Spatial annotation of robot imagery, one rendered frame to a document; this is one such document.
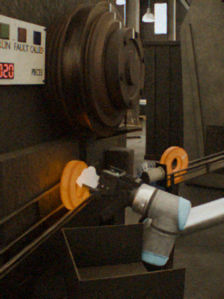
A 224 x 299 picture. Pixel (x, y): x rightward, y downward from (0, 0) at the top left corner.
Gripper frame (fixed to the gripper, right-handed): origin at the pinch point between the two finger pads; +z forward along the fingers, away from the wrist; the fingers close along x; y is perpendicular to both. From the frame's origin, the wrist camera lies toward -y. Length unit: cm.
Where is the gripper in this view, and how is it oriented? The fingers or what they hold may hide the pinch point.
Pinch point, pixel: (75, 179)
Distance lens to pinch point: 119.9
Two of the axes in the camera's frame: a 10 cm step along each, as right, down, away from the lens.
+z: -9.0, -3.3, 2.9
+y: 2.6, -9.3, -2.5
